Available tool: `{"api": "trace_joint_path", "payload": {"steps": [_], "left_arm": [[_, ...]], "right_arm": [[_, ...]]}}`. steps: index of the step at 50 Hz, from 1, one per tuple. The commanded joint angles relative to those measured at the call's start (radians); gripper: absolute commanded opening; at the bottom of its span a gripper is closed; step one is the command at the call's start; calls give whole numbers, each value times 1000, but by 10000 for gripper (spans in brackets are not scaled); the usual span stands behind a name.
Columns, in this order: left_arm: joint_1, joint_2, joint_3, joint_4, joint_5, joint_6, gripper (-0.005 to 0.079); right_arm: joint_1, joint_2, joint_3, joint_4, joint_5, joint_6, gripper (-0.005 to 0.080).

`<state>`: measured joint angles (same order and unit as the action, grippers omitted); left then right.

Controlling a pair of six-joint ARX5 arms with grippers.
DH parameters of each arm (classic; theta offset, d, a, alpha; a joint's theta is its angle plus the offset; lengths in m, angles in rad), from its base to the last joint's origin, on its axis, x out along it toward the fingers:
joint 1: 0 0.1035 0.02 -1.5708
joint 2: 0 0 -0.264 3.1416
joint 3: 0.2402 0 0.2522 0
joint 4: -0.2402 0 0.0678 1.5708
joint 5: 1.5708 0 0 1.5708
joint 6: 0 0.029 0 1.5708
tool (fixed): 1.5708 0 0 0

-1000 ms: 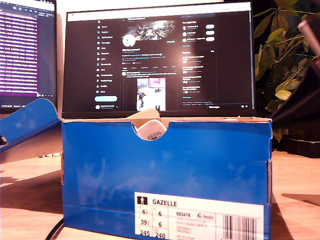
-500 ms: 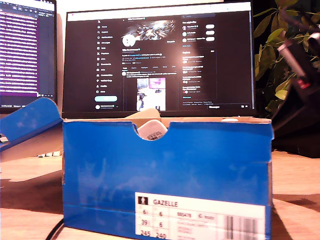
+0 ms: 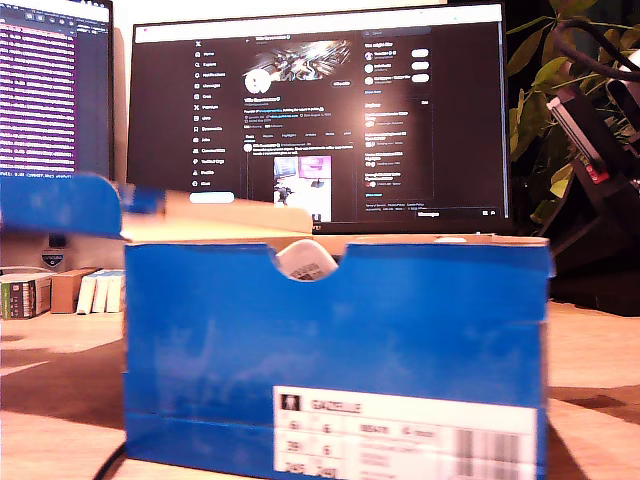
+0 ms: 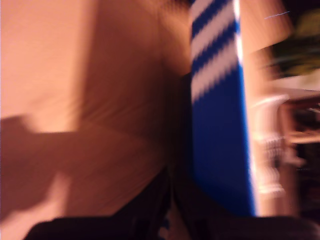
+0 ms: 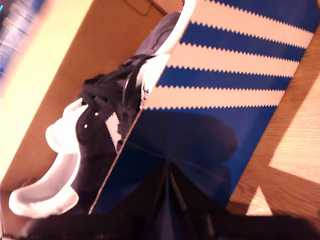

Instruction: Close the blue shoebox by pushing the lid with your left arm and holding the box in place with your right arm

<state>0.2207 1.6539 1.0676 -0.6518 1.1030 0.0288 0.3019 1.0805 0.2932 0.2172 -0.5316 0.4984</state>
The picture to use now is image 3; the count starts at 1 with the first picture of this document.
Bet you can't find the white upright box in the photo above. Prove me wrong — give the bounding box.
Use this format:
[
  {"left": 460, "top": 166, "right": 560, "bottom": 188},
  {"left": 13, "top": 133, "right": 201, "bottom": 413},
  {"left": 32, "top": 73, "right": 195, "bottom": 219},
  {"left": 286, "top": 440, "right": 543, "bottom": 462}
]
[
  {"left": 76, "top": 273, "right": 99, "bottom": 316},
  {"left": 105, "top": 271, "right": 126, "bottom": 314},
  {"left": 92, "top": 273, "right": 113, "bottom": 315}
]

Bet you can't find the white shoe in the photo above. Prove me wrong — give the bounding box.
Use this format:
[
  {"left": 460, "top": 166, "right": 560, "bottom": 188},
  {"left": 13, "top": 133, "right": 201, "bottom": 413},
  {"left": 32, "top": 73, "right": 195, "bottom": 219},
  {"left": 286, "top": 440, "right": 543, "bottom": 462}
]
[{"left": 274, "top": 239, "right": 340, "bottom": 283}]

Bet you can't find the green and black box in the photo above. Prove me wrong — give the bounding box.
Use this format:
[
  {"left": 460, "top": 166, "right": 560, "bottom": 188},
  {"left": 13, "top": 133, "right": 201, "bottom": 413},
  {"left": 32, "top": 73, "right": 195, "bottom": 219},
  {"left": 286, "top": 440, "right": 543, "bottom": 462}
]
[{"left": 0, "top": 278, "right": 53, "bottom": 321}]

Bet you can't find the thick black table cable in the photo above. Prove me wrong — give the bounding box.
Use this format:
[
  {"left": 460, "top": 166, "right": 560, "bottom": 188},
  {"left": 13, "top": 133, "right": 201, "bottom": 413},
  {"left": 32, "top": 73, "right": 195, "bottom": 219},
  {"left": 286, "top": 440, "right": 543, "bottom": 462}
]
[{"left": 88, "top": 442, "right": 127, "bottom": 480}]

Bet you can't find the brown cardboard box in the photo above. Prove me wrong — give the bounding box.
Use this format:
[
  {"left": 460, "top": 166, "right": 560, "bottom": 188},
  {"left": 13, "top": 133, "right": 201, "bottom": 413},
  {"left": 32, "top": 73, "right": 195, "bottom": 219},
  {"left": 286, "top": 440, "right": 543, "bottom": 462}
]
[{"left": 50, "top": 268, "right": 104, "bottom": 315}]

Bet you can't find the large green leafy houseplant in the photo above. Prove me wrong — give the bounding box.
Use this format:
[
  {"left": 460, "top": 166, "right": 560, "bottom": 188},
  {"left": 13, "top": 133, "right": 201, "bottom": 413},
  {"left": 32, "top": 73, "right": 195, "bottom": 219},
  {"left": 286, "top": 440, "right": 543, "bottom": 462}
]
[{"left": 505, "top": 0, "right": 640, "bottom": 236}]

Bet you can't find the flat white box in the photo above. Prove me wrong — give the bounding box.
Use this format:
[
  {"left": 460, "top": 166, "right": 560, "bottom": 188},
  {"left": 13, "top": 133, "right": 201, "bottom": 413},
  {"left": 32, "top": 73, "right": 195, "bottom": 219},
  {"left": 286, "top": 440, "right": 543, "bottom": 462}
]
[{"left": 0, "top": 267, "right": 55, "bottom": 283}]

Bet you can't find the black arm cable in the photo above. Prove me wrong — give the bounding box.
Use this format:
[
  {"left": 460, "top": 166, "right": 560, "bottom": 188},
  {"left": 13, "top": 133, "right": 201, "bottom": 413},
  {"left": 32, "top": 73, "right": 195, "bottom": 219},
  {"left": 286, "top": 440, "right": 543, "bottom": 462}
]
[{"left": 548, "top": 18, "right": 640, "bottom": 84}]

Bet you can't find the black monitor showing code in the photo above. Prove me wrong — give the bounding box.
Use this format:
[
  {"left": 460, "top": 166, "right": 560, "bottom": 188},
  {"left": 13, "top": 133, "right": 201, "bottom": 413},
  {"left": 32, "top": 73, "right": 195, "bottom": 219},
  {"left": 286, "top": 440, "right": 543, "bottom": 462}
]
[{"left": 0, "top": 0, "right": 116, "bottom": 182}]

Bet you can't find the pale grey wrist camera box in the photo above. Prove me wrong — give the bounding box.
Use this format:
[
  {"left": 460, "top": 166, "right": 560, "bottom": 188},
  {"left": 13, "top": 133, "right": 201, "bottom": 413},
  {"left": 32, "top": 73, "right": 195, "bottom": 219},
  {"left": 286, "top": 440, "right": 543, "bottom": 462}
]
[{"left": 605, "top": 48, "right": 640, "bottom": 119}]

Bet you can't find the black Huawei computer monitor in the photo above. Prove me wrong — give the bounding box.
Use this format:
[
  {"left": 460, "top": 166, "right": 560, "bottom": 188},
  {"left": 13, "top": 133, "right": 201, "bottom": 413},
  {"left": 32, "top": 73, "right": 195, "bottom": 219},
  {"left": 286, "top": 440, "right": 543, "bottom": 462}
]
[{"left": 124, "top": 2, "right": 514, "bottom": 237}]

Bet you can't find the blue adidas shoebox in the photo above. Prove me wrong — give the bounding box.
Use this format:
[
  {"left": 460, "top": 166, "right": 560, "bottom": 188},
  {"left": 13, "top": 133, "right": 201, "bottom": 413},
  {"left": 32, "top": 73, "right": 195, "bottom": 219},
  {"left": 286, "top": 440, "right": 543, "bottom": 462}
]
[{"left": 0, "top": 172, "right": 555, "bottom": 480}]

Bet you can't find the black rectangular planter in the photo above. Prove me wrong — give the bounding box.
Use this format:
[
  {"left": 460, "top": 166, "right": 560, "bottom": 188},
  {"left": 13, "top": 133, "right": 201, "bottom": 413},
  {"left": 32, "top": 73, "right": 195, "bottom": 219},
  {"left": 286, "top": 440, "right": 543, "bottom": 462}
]
[{"left": 549, "top": 287, "right": 640, "bottom": 318}]

